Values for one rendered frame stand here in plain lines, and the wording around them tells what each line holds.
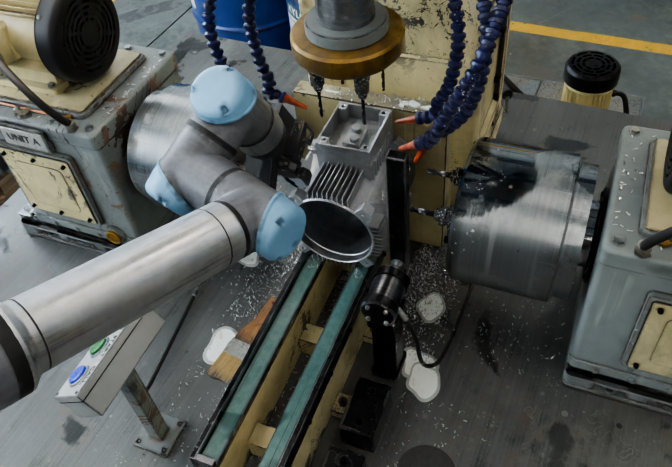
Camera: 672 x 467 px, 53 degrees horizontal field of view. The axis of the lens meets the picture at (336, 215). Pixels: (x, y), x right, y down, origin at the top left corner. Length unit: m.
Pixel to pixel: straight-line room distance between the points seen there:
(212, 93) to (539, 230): 0.52
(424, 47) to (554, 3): 2.65
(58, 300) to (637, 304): 0.78
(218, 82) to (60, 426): 0.74
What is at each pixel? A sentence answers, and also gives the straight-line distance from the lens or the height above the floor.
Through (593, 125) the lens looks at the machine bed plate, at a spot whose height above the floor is 0.80.
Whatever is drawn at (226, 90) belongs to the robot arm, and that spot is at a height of 1.41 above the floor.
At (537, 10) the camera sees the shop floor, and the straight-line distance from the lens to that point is 3.83.
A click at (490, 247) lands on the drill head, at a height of 1.09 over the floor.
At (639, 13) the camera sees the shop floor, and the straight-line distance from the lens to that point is 3.89.
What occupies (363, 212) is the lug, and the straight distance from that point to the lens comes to 1.11.
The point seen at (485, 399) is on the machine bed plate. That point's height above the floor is 0.80.
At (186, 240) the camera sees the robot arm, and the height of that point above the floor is 1.37.
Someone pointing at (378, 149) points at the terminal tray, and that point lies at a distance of 1.18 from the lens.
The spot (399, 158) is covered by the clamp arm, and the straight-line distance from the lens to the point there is 0.96.
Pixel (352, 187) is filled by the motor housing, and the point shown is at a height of 1.09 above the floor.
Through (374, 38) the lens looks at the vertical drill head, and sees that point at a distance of 1.03.
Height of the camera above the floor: 1.88
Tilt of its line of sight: 46 degrees down
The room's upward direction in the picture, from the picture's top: 7 degrees counter-clockwise
